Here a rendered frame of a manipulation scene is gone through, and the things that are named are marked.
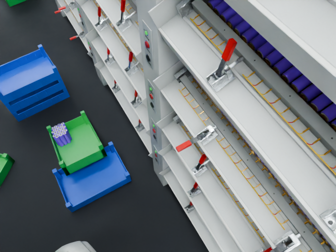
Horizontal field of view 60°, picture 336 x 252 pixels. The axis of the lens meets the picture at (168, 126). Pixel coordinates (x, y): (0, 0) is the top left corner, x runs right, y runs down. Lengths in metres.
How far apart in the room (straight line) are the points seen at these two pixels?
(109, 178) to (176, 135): 0.63
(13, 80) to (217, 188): 1.23
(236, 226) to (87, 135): 0.95
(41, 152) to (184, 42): 1.17
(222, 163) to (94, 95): 1.18
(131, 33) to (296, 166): 0.61
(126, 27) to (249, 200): 0.59
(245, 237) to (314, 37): 0.59
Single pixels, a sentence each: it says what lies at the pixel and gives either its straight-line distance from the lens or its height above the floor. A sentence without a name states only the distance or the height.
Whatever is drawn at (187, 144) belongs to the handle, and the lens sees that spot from 0.64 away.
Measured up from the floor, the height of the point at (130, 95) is 0.34.
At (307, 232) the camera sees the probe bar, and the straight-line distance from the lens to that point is 0.61.
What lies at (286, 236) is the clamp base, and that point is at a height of 0.77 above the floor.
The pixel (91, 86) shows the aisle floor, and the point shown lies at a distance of 1.76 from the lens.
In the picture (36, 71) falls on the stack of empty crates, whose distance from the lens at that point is 1.71.
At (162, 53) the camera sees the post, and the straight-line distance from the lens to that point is 0.67.
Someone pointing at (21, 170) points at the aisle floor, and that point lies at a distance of 1.60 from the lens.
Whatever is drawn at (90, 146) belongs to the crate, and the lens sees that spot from 1.47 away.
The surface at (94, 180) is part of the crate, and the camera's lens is 1.46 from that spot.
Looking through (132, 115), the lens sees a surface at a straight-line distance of 1.42.
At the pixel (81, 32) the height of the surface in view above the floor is 0.15.
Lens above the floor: 1.33
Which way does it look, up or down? 59 degrees down
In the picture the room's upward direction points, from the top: straight up
